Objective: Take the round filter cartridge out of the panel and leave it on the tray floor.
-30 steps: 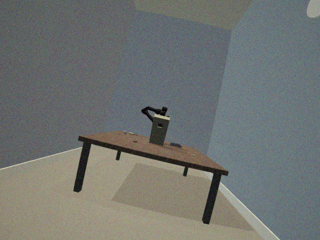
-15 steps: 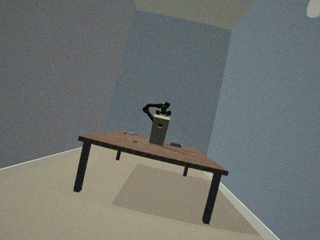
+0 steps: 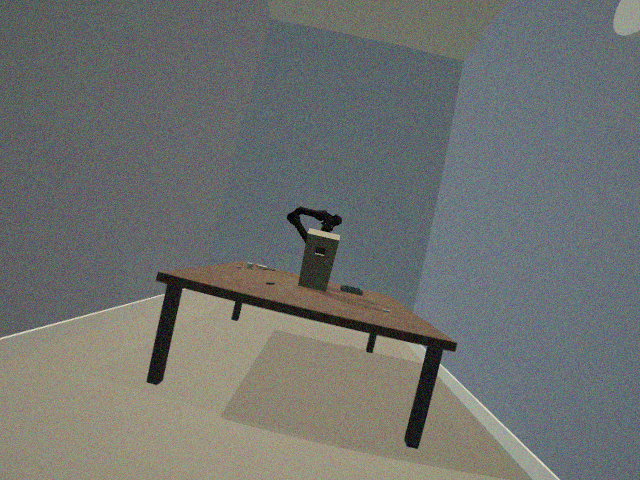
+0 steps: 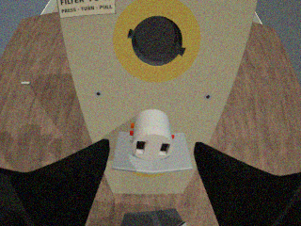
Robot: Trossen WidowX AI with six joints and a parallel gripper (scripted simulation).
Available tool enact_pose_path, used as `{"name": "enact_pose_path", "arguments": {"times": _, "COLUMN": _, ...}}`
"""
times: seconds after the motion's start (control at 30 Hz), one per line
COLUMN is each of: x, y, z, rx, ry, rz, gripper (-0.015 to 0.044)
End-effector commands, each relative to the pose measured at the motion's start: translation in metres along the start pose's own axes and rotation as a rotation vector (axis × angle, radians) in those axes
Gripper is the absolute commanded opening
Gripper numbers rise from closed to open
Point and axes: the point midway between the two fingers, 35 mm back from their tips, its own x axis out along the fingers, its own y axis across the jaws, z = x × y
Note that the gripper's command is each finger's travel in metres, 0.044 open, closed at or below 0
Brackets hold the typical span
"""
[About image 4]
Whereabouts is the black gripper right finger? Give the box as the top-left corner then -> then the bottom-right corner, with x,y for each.
193,142 -> 301,226

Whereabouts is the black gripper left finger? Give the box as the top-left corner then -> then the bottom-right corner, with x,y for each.
0,139 -> 110,226

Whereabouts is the white round cartridge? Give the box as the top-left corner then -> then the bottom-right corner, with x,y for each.
131,109 -> 174,161

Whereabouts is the beige service panel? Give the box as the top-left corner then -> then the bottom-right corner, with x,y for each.
56,0 -> 259,193

